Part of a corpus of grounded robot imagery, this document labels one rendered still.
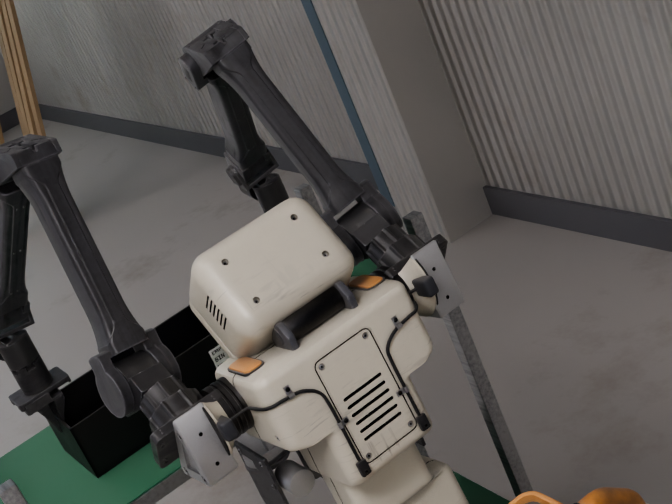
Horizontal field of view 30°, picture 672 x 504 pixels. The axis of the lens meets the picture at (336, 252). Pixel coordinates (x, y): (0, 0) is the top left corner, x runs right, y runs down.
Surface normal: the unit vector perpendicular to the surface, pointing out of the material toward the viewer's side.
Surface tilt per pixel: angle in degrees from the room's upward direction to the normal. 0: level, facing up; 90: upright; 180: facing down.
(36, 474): 0
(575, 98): 90
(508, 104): 90
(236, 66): 71
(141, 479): 0
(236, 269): 47
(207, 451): 82
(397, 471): 82
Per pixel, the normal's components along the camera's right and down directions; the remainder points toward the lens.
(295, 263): 0.14, -0.45
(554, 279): -0.36, -0.84
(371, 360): 0.47, 0.04
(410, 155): -0.76, 0.51
